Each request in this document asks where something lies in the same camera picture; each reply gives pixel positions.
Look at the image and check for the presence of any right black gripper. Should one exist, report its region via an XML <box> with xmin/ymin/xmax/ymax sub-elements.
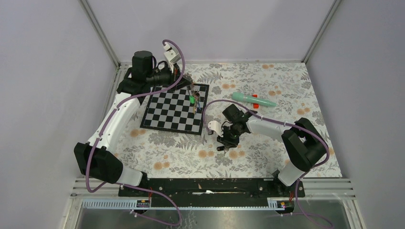
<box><xmin>217</xmin><ymin>125</ymin><xmax>244</xmax><ymax>150</ymax></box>

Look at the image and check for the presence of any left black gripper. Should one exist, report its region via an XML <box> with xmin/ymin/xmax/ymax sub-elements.
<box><xmin>146</xmin><ymin>62</ymin><xmax>192</xmax><ymax>93</ymax></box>

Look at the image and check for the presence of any keyring with coloured key tags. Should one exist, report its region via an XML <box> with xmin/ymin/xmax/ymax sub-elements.
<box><xmin>187</xmin><ymin>83</ymin><xmax>201</xmax><ymax>114</ymax></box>

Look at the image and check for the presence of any key with black tag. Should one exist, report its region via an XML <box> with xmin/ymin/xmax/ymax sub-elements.
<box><xmin>216</xmin><ymin>146</ymin><xmax>228</xmax><ymax>153</ymax></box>

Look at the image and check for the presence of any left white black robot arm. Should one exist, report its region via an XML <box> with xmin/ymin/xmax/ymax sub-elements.
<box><xmin>74</xmin><ymin>48</ymin><xmax>185</xmax><ymax>196</ymax></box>

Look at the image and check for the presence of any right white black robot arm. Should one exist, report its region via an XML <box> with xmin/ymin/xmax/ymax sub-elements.
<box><xmin>208</xmin><ymin>104</ymin><xmax>328</xmax><ymax>197</ymax></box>

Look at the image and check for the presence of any black white chessboard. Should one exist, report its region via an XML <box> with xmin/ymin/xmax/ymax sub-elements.
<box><xmin>140</xmin><ymin>83</ymin><xmax>209</xmax><ymax>135</ymax></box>

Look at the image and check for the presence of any mint green flashlight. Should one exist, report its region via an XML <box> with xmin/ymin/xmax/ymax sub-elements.
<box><xmin>231</xmin><ymin>92</ymin><xmax>277</xmax><ymax>107</ymax></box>

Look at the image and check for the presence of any floral patterned table mat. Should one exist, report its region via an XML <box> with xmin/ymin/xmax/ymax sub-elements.
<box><xmin>115</xmin><ymin>63</ymin><xmax>332</xmax><ymax>178</ymax></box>

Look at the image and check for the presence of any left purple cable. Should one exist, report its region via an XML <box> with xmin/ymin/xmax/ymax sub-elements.
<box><xmin>85</xmin><ymin>39</ymin><xmax>186</xmax><ymax>227</ymax></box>

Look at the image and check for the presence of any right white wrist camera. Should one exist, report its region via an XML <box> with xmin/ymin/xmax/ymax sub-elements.
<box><xmin>208</xmin><ymin>120</ymin><xmax>224</xmax><ymax>137</ymax></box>

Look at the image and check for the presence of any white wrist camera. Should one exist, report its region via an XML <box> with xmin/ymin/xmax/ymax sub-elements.
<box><xmin>208</xmin><ymin>120</ymin><xmax>224</xmax><ymax>137</ymax></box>
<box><xmin>163</xmin><ymin>44</ymin><xmax>181</xmax><ymax>73</ymax></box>

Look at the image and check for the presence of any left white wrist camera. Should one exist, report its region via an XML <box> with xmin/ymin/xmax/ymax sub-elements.
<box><xmin>163</xmin><ymin>44</ymin><xmax>181</xmax><ymax>73</ymax></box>

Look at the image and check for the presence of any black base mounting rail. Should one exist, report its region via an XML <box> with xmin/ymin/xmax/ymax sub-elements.
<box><xmin>118</xmin><ymin>178</ymin><xmax>306</xmax><ymax>208</ymax></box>

